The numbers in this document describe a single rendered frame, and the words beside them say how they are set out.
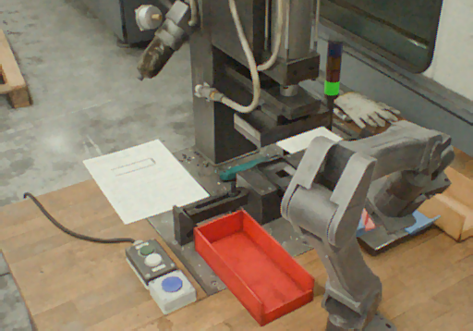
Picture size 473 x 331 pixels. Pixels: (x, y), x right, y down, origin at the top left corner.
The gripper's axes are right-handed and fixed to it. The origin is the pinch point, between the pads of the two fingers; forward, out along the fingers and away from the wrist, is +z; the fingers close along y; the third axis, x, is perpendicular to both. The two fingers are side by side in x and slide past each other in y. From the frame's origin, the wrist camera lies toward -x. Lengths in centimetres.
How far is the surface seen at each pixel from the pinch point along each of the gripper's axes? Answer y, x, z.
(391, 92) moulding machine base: 49, -60, 35
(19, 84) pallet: 218, 14, 203
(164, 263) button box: 12.7, 34.1, 17.5
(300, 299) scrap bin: -5.9, 15.7, 8.4
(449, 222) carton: -3.0, -23.8, 6.8
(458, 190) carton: 4.2, -35.0, 10.3
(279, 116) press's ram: 28.2, 5.2, -0.9
